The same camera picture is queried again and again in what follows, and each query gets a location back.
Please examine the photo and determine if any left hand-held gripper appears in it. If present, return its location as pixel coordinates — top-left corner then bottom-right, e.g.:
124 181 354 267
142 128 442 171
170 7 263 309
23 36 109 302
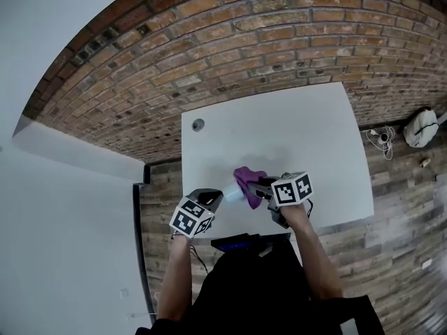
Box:
169 188 224 239

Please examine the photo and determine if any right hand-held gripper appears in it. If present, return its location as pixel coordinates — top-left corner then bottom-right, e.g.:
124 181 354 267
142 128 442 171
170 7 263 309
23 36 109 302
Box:
248 171 314 230

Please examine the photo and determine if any purple cleaning cloth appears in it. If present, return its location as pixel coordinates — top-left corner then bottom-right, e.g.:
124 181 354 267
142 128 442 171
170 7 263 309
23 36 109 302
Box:
233 166 266 210

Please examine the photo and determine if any person's right forearm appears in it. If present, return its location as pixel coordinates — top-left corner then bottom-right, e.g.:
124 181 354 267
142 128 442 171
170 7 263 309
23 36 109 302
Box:
279 206 345 299

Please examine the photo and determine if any person's left forearm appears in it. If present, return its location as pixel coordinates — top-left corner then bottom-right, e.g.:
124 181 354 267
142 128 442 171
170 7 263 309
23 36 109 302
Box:
156 235 195 322

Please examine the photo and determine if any black chest device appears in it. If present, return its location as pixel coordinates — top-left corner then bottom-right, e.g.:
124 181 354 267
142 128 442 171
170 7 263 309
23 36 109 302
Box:
210 233 293 253

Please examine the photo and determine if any person's black shirt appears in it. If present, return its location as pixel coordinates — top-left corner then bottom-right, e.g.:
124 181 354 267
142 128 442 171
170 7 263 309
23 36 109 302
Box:
135 235 385 335

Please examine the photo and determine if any white backpack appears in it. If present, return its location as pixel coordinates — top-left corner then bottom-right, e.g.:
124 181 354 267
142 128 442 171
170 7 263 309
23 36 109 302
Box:
403 107 439 149

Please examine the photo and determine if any white coiled floor cable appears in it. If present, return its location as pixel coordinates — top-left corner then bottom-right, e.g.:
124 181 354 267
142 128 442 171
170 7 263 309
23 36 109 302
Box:
365 126 395 160

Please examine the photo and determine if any white charger cable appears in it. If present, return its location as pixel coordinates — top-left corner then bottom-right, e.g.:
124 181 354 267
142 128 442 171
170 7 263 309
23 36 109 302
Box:
129 291 161 319

